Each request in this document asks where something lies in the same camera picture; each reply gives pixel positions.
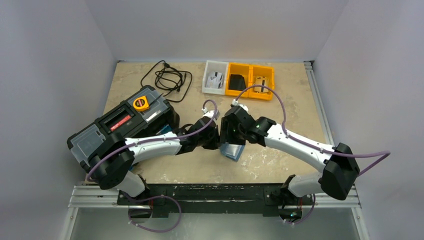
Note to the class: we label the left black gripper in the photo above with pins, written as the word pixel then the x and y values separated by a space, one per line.
pixel 215 143

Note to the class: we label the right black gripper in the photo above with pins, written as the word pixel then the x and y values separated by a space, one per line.
pixel 227 129

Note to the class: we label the blue card holder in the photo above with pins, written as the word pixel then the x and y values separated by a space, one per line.
pixel 232 151

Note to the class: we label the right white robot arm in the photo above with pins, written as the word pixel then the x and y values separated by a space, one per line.
pixel 336 166

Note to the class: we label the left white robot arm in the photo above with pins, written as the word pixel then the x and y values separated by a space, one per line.
pixel 109 165

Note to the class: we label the black cards in bin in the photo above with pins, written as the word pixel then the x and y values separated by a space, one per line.
pixel 236 82

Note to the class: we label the white cards in bin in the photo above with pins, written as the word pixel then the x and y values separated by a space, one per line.
pixel 214 80

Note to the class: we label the gold cards in bin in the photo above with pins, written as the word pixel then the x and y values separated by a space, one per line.
pixel 262 82

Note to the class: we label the white plastic bin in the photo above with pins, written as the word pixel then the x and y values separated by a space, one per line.
pixel 219 66

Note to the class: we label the left yellow plastic bin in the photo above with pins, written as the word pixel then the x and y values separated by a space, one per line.
pixel 237 68

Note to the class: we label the yellow plastic bin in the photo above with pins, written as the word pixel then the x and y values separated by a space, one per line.
pixel 237 68
pixel 267 71

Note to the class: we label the right yellow plastic bin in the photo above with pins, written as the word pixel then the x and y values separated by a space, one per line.
pixel 267 71

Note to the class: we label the black tool box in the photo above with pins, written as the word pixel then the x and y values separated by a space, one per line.
pixel 128 122

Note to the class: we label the yellow tape measure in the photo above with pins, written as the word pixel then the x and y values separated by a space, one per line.
pixel 141 104

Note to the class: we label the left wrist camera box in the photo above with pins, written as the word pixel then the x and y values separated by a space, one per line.
pixel 212 114

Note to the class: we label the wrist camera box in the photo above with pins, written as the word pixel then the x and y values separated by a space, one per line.
pixel 212 114
pixel 237 104

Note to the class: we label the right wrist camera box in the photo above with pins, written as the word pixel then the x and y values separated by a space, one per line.
pixel 237 104

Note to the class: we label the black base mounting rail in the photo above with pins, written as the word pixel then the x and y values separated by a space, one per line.
pixel 266 199

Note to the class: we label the aluminium frame rail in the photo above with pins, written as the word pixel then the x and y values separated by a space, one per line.
pixel 318 102

